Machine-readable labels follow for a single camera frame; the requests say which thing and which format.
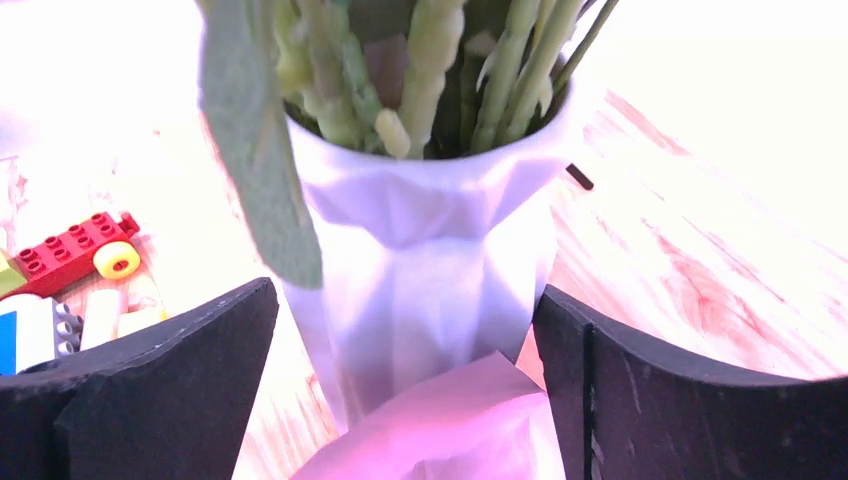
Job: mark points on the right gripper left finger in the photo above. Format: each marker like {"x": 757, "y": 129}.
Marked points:
{"x": 171, "y": 401}

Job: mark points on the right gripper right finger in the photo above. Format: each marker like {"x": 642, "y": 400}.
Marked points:
{"x": 627, "y": 405}

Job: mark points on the pink wrapping paper sheet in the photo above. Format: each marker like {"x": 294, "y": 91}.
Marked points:
{"x": 485, "y": 420}

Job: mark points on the white ribbed vase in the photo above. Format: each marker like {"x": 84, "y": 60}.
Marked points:
{"x": 427, "y": 265}

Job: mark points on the beige wooden block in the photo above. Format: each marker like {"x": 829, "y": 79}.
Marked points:
{"x": 101, "y": 317}

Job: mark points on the red yellow toy brick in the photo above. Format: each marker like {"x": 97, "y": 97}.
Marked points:
{"x": 98, "y": 244}

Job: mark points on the green toy brick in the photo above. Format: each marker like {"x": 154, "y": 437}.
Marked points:
{"x": 11, "y": 277}

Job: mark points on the peach pink rose bunch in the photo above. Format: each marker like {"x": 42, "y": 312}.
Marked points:
{"x": 402, "y": 80}

